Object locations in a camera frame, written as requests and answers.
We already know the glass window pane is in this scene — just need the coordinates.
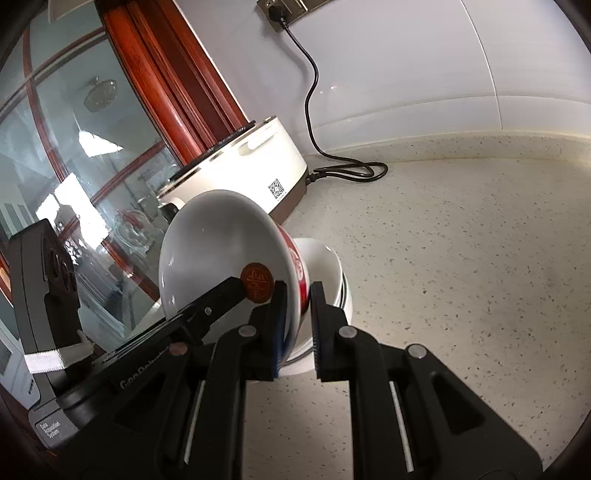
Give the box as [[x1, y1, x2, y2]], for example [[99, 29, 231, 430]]
[[0, 0, 185, 384]]

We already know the large plain white bowl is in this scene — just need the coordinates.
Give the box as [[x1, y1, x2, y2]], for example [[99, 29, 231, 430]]
[[277, 244, 356, 376]]

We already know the white bowl with red pattern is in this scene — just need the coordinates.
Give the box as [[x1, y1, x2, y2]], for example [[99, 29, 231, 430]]
[[158, 189, 309, 365]]

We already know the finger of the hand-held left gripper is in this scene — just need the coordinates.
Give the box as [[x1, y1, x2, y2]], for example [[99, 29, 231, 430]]
[[180, 276, 249, 337]]

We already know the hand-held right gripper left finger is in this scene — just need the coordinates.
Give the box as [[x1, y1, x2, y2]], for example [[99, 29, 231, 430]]
[[69, 279, 289, 480]]

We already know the grey wall socket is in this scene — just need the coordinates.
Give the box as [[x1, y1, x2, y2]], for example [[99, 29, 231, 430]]
[[256, 0, 333, 32]]

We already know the black power cable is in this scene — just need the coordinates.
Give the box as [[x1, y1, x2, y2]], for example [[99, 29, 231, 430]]
[[272, 4, 389, 185]]

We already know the cream electric cooker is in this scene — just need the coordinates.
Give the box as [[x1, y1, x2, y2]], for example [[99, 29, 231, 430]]
[[156, 115, 309, 227]]

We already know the white bowl with silver rim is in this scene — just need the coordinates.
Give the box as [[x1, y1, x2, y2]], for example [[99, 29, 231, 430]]
[[293, 237, 347, 310]]

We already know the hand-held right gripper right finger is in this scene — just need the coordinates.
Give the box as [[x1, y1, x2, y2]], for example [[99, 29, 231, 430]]
[[309, 281, 546, 480]]

